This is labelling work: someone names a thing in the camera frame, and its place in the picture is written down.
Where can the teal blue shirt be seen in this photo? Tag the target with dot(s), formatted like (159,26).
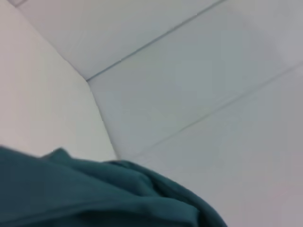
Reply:
(94,194)

